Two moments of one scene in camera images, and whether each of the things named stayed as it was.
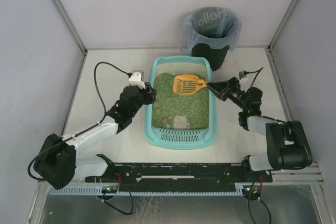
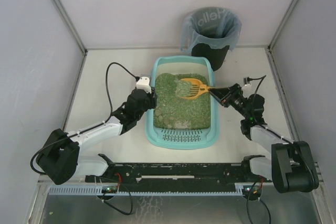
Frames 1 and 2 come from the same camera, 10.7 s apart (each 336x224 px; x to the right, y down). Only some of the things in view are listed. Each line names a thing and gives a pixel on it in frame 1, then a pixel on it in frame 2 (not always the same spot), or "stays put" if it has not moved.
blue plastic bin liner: [211, 25] stays put
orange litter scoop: [186, 84] → [198, 88]
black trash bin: [216, 55] stays put
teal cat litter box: [181, 139] stays put
